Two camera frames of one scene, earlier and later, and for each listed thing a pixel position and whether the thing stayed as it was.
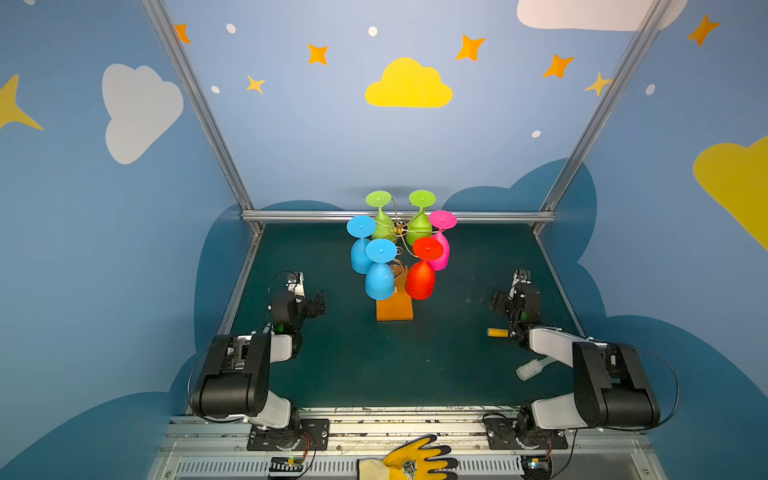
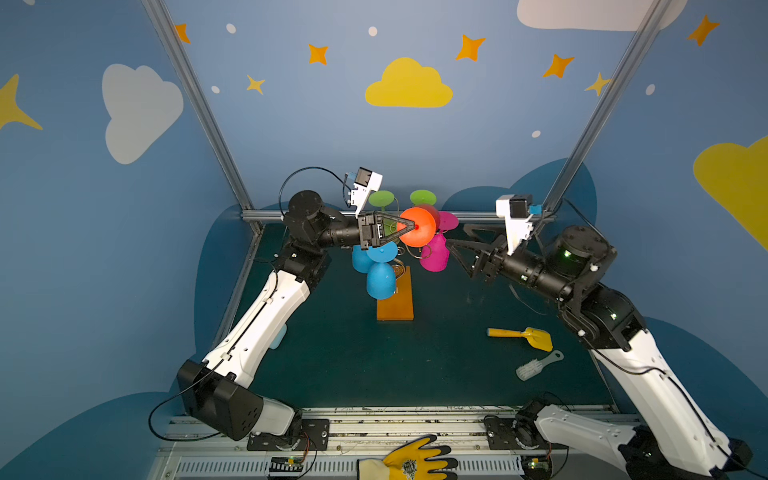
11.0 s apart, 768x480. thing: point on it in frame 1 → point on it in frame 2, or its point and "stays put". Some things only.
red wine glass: (420, 277) → (424, 230)
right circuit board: (536, 466) stays put
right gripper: (501, 301) → (486, 262)
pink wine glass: (442, 220) stays put
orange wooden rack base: (399, 306) stays put
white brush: (534, 367) stays put
